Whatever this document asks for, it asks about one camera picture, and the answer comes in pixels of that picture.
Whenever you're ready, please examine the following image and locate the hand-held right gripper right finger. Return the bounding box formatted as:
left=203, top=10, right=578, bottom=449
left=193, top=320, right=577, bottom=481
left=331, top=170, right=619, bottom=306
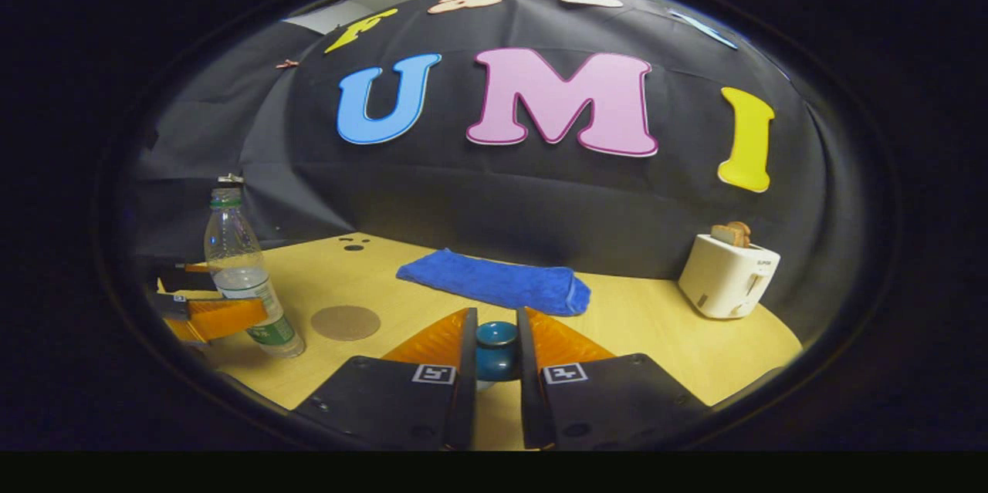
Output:
left=517, top=306, right=711, bottom=451

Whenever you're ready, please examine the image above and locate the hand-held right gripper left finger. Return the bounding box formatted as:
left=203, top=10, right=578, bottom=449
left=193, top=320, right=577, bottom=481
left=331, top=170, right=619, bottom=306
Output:
left=289, top=307, right=479, bottom=451

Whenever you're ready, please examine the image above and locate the clear plastic water bottle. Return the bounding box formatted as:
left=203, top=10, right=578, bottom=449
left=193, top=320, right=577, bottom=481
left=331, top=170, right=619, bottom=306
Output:
left=204, top=183, right=306, bottom=359

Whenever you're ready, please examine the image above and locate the round brown coaster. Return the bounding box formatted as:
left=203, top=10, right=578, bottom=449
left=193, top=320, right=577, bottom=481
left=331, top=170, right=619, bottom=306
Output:
left=310, top=305, right=382, bottom=342

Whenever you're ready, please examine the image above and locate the blue towel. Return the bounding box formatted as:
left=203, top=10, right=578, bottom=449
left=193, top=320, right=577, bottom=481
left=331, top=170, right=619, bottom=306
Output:
left=395, top=248, right=592, bottom=317

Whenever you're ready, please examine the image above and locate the black backdrop cloth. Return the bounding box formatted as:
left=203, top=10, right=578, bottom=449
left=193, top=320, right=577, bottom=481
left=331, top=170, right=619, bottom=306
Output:
left=135, top=0, right=831, bottom=347

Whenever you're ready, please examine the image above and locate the white toaster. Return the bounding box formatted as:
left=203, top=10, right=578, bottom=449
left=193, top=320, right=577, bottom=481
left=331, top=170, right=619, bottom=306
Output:
left=677, top=233, right=781, bottom=320

